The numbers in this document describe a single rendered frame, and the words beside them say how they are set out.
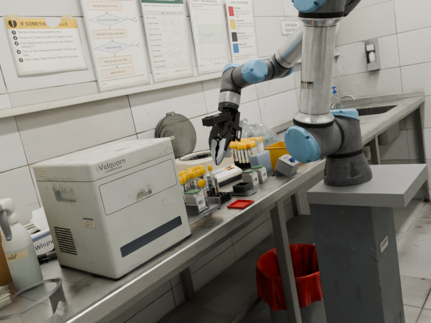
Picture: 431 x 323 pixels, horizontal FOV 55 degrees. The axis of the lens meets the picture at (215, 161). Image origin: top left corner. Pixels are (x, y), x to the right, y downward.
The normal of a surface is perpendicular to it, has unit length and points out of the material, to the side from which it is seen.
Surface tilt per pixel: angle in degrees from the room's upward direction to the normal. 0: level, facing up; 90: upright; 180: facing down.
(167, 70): 94
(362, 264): 90
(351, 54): 90
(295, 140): 98
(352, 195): 90
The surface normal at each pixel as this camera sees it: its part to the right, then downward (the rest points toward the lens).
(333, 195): -0.61, 0.26
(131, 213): 0.77, -0.03
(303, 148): -0.78, 0.40
